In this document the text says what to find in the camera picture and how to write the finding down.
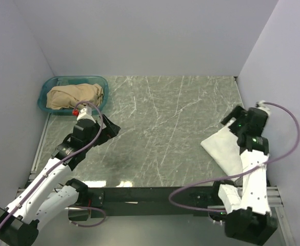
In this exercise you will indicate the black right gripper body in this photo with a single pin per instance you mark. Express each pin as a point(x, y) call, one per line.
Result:
point(238, 125)

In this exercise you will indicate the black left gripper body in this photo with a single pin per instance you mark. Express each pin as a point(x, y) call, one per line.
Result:
point(107, 133)

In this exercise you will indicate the white printed t-shirt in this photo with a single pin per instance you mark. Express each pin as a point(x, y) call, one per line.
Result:
point(222, 147)

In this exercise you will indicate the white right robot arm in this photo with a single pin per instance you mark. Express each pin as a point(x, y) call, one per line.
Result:
point(249, 217)

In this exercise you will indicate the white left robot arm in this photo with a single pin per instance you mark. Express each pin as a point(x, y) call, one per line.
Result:
point(23, 218)

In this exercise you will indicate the beige t-shirt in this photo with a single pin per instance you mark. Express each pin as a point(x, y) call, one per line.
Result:
point(67, 97)

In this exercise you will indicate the teal plastic basket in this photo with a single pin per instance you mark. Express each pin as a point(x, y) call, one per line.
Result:
point(70, 80)

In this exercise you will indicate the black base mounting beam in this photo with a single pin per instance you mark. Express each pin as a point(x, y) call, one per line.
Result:
point(138, 201)

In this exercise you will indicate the aluminium rail frame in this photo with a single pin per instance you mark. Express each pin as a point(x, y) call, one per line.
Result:
point(217, 213)

